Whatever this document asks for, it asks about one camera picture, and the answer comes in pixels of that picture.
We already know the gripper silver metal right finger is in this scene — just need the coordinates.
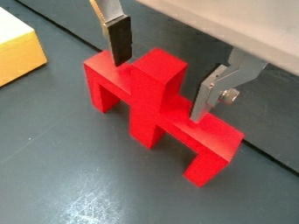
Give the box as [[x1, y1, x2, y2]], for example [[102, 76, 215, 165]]
[[191, 48, 267, 123]]

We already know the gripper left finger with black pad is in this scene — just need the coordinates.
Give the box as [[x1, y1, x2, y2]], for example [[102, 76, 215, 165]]
[[90, 0, 133, 67]]

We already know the red cross-shaped block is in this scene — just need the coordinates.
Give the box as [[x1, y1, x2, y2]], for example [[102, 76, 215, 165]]
[[85, 48, 245, 186]]

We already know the yellow wooden base board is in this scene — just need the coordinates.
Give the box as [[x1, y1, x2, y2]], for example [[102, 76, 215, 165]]
[[0, 7, 47, 87]]

